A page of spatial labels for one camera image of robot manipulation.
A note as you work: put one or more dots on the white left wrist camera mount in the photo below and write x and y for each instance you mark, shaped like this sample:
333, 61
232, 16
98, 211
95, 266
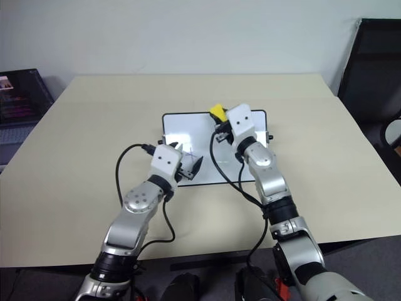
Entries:
165, 163

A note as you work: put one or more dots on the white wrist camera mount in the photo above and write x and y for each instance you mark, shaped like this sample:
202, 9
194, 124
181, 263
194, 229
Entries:
165, 163
240, 121

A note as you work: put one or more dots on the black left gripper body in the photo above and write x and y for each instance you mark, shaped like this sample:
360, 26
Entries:
185, 172

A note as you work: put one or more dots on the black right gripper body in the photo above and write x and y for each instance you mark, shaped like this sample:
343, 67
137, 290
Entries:
221, 131

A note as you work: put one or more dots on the small black-framed whiteboard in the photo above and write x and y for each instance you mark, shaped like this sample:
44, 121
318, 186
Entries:
194, 131

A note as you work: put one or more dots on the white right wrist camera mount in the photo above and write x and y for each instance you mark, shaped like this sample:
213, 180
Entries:
240, 121

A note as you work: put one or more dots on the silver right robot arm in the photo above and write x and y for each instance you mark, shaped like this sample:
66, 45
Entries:
272, 185

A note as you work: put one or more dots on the yellow whiteboard eraser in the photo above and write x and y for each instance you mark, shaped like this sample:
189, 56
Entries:
218, 112

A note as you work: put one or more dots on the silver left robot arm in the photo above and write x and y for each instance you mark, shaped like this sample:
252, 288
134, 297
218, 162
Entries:
131, 216

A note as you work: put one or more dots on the round black-rimmed grey object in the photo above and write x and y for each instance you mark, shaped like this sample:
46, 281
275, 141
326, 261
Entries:
392, 133

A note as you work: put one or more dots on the black laptop with lit screen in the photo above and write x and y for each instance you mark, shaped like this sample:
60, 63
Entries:
18, 100

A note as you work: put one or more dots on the black office chair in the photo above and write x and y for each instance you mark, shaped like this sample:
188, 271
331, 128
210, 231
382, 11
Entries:
372, 69

